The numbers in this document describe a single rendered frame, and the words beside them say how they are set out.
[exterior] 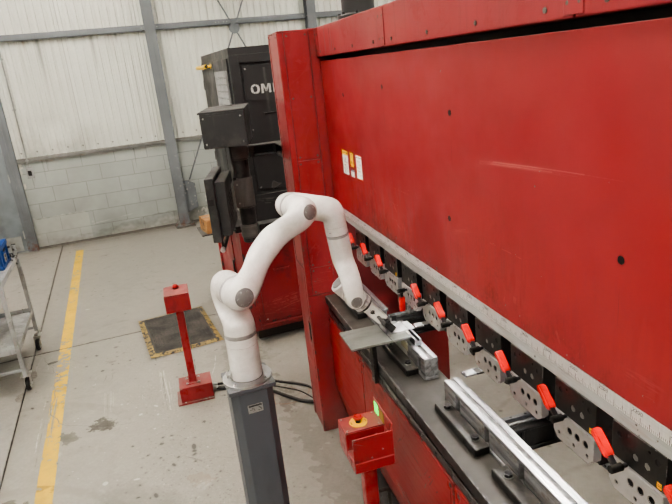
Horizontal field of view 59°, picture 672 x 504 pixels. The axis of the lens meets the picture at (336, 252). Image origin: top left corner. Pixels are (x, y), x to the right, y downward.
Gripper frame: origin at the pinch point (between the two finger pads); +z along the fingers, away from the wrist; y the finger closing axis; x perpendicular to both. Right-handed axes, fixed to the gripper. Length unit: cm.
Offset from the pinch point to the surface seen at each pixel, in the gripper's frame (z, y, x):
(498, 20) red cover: -87, -90, -77
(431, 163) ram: -55, -45, -52
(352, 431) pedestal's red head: -1, -33, 38
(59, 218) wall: -112, 689, 229
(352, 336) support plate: -8.8, 1.3, 13.9
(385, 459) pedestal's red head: 12, -43, 37
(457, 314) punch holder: -19, -59, -21
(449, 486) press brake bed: 18, -70, 24
